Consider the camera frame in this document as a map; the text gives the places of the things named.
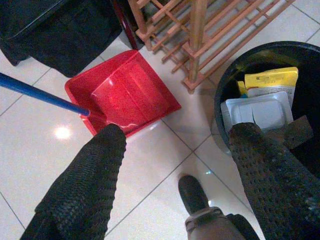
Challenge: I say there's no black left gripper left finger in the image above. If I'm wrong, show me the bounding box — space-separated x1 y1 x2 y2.
19 123 128 240

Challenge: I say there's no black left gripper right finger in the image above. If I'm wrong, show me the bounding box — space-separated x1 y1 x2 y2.
228 121 320 240

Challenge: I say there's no black round rubbish bin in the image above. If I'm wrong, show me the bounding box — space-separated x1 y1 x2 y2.
211 41 320 181

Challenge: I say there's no brown cardboard piece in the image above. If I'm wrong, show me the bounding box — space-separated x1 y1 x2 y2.
264 115 315 151

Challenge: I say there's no white plastic tray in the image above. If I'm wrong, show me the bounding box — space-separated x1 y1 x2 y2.
220 91 295 133

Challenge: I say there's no yellow white packet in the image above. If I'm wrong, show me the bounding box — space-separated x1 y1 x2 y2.
236 66 300 106

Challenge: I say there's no black plastic crate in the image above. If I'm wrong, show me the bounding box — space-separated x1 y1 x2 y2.
0 0 123 78

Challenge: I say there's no dark red furniture leg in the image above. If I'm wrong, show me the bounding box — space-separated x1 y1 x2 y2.
111 0 146 51

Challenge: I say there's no wooden slatted rack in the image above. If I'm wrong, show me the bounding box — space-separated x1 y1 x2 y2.
127 0 297 92

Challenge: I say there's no red dustpan with blue handle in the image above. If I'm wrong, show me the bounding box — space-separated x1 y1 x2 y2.
0 49 182 138

